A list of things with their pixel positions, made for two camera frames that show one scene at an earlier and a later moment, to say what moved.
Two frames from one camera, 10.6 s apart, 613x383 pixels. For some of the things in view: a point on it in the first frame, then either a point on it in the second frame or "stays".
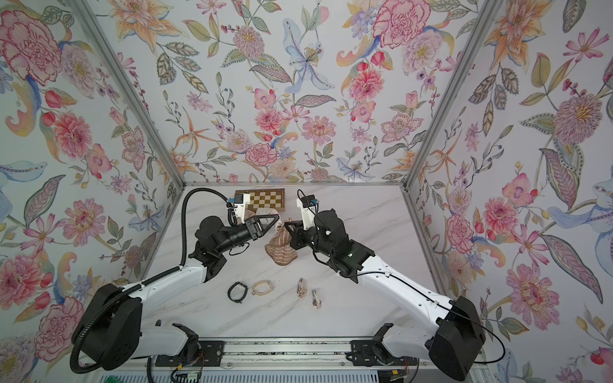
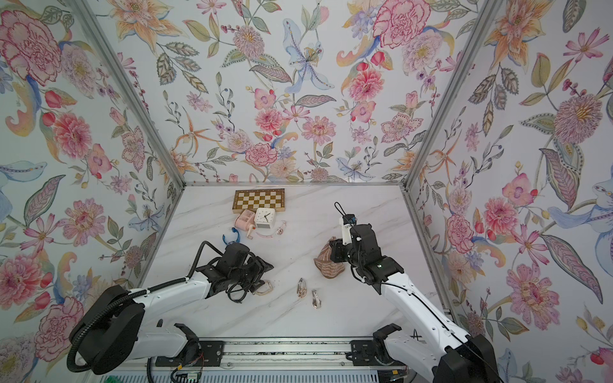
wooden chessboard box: [273, 198] stays
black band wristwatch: [237, 292] stays
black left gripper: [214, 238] → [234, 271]
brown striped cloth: [280, 249] → [325, 263]
